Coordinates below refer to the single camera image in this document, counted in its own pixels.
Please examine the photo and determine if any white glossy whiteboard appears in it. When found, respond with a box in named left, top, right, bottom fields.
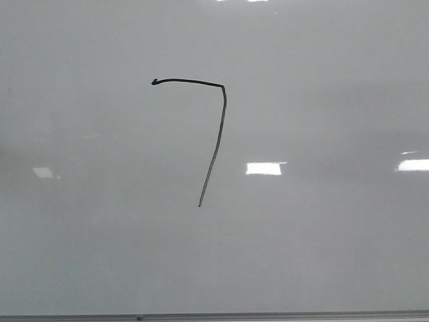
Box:
left=1, top=1, right=428, bottom=315

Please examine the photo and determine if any grey aluminium whiteboard frame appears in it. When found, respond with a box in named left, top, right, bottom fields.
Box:
left=1, top=310, right=428, bottom=321

